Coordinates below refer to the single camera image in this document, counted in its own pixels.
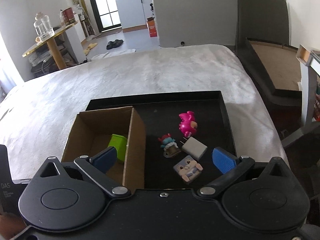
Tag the yellow slippers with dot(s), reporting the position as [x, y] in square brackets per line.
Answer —
[89, 48]

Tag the white charger plug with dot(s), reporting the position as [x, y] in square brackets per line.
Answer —
[194, 148]

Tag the white kitchen cabinet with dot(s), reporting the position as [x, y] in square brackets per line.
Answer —
[133, 14]

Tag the green toy bin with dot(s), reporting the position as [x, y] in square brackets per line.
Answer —
[119, 142]

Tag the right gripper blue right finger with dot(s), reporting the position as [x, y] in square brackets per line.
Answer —
[224, 160]

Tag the small red-haired figurine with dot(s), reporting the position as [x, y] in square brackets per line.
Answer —
[169, 145]

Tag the orange cardboard box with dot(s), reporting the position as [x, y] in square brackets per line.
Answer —
[152, 27]

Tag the black framed board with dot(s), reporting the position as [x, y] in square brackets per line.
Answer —
[273, 67]

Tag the red tin can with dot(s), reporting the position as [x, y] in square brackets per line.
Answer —
[67, 16]

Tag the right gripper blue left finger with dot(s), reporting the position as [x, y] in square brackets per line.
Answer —
[104, 160]

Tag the pink bird toy figure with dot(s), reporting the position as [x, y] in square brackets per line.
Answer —
[188, 124]

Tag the clear glass jar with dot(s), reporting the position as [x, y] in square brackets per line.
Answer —
[43, 26]

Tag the brown cardboard box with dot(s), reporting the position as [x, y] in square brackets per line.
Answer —
[91, 133]

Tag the black slippers pair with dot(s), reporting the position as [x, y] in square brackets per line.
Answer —
[114, 44]

